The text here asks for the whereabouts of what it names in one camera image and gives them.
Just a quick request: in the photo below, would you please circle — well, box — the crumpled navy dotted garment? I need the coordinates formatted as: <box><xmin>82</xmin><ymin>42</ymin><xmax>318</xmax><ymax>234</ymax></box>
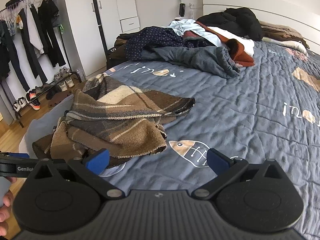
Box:
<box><xmin>124</xmin><ymin>26</ymin><xmax>190</xmax><ymax>60</ymax></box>

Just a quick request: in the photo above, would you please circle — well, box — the grey hooded garment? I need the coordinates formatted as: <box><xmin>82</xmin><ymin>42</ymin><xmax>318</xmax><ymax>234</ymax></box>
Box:
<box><xmin>142</xmin><ymin>45</ymin><xmax>241</xmax><ymax>80</ymax></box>

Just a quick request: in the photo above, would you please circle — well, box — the bed with grey quilt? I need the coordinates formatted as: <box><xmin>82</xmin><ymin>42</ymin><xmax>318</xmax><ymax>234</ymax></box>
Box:
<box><xmin>20</xmin><ymin>39</ymin><xmax>320</xmax><ymax>233</ymax></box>

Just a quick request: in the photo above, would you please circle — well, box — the rust red garment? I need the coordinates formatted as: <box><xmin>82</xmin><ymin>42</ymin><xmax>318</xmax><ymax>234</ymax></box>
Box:
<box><xmin>182</xmin><ymin>21</ymin><xmax>255</xmax><ymax>67</ymax></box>

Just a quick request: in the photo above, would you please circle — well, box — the black puffy jacket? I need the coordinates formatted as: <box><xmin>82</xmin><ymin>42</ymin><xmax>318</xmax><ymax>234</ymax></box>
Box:
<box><xmin>196</xmin><ymin>7</ymin><xmax>263</xmax><ymax>42</ymax></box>

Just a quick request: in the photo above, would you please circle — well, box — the white garment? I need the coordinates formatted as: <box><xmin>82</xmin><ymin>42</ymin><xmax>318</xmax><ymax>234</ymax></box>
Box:
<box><xmin>207</xmin><ymin>26</ymin><xmax>255</xmax><ymax>57</ymax></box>

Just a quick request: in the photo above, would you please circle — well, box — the dark brown garment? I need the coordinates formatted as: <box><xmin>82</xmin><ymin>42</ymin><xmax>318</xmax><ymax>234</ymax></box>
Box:
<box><xmin>107</xmin><ymin>32</ymin><xmax>140</xmax><ymax>68</ymax></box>

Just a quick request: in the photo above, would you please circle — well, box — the brown plaid fringed scarf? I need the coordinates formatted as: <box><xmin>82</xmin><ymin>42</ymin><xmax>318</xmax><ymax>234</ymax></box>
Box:
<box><xmin>32</xmin><ymin>74</ymin><xmax>195</xmax><ymax>167</ymax></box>

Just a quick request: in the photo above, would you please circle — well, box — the pale grey pillow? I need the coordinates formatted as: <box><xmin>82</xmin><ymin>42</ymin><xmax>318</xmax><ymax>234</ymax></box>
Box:
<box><xmin>261</xmin><ymin>37</ymin><xmax>308</xmax><ymax>55</ymax></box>

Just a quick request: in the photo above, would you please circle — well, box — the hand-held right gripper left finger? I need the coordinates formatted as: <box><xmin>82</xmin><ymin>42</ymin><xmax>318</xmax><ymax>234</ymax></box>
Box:
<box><xmin>26</xmin><ymin>149</ymin><xmax>125</xmax><ymax>202</ymax></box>

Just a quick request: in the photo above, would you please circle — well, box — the row of shoes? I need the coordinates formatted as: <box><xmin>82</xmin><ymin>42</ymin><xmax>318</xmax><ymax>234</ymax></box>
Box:
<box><xmin>12</xmin><ymin>66</ymin><xmax>75</xmax><ymax>112</ymax></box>

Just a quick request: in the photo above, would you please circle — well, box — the black clothes rack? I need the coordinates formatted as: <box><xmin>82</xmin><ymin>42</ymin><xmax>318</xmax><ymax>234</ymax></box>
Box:
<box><xmin>0</xmin><ymin>0</ymin><xmax>85</xmax><ymax>128</ymax></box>

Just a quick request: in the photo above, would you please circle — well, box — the white wardrobe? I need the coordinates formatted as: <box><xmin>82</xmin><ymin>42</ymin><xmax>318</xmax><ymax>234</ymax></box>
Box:
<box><xmin>61</xmin><ymin>0</ymin><xmax>140</xmax><ymax>80</ymax></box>

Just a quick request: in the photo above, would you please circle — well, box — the person's left hand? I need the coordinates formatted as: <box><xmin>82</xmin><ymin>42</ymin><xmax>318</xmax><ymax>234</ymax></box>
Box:
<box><xmin>0</xmin><ymin>177</ymin><xmax>18</xmax><ymax>232</ymax></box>

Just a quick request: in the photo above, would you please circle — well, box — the white bed headboard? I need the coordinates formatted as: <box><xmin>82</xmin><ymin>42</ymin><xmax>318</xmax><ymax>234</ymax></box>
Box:
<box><xmin>202</xmin><ymin>0</ymin><xmax>320</xmax><ymax>49</ymax></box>

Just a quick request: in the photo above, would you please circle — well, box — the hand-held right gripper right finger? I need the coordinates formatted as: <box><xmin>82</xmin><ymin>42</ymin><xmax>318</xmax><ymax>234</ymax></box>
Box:
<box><xmin>192</xmin><ymin>148</ymin><xmax>292</xmax><ymax>200</ymax></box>

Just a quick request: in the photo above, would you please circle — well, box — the light blue shirt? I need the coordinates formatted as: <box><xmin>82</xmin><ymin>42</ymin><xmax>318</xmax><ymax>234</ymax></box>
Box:
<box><xmin>167</xmin><ymin>19</ymin><xmax>223</xmax><ymax>47</ymax></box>

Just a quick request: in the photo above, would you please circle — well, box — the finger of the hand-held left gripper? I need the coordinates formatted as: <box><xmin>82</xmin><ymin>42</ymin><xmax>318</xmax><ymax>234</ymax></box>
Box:
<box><xmin>0</xmin><ymin>152</ymin><xmax>30</xmax><ymax>159</ymax></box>

